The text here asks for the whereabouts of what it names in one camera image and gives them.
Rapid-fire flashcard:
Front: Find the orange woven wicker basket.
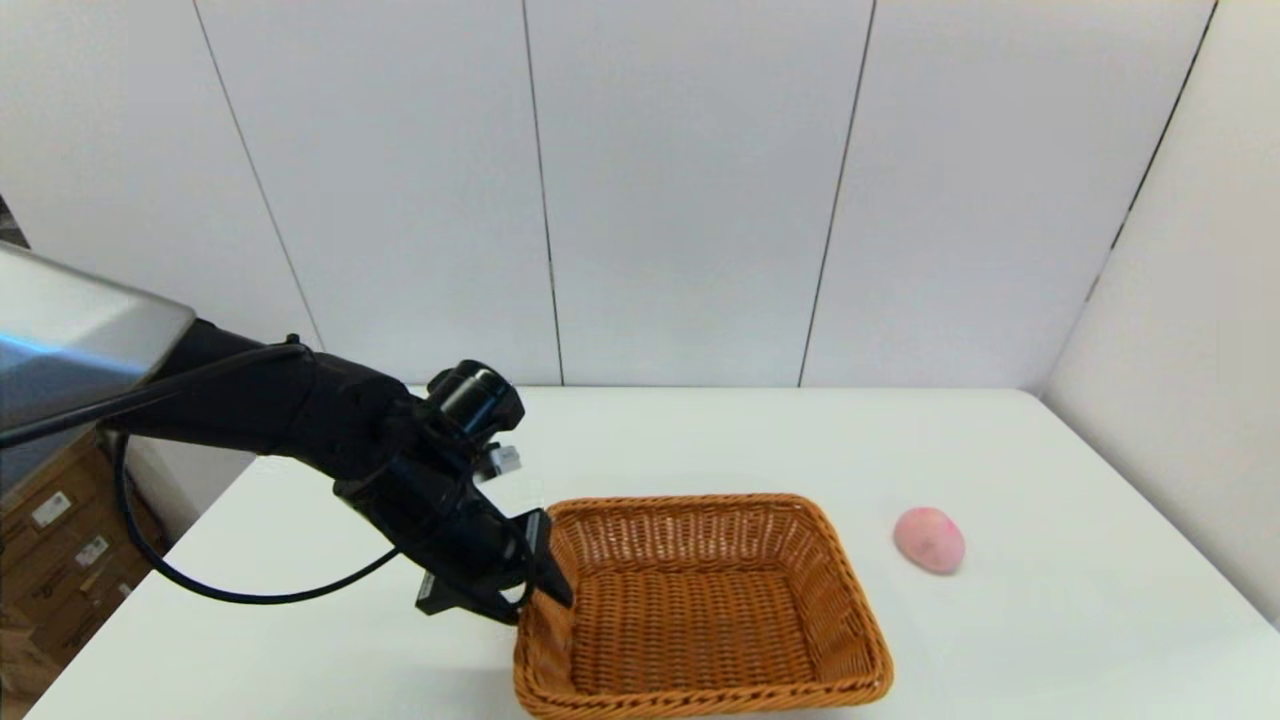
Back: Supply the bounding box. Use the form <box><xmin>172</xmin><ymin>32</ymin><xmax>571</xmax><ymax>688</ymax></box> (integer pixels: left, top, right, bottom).
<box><xmin>513</xmin><ymin>492</ymin><xmax>894</xmax><ymax>720</ymax></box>

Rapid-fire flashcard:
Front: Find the pink peach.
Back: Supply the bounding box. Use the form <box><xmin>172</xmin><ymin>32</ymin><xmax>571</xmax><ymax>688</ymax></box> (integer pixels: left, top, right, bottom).
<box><xmin>893</xmin><ymin>506</ymin><xmax>967</xmax><ymax>576</ymax></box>

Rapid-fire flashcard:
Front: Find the brown cardboard box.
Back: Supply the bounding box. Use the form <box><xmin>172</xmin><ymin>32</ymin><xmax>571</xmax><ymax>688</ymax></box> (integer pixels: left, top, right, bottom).
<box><xmin>0</xmin><ymin>435</ymin><xmax>111</xmax><ymax>516</ymax></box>
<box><xmin>0</xmin><ymin>565</ymin><xmax>151</xmax><ymax>701</ymax></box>
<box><xmin>0</xmin><ymin>462</ymin><xmax>167</xmax><ymax>611</ymax></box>

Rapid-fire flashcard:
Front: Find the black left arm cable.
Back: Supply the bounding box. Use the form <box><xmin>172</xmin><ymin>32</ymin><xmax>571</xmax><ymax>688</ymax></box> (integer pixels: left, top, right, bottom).
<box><xmin>0</xmin><ymin>338</ymin><xmax>441</xmax><ymax>607</ymax></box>

